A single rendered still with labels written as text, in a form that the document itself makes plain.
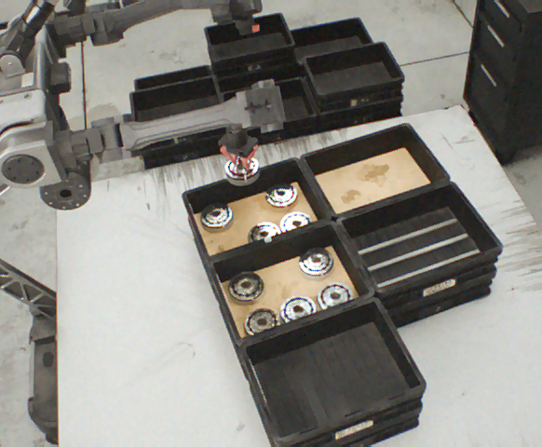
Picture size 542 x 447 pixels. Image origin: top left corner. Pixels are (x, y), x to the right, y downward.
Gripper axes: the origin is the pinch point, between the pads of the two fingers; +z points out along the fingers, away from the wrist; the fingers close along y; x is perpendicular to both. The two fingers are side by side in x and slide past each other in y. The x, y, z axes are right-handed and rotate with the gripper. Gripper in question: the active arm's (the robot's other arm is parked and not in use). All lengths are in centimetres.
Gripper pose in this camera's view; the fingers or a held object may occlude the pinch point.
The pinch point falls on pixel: (241, 164)
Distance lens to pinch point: 209.4
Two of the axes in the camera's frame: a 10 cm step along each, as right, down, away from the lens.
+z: 0.7, 6.7, 7.3
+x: -5.3, 6.5, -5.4
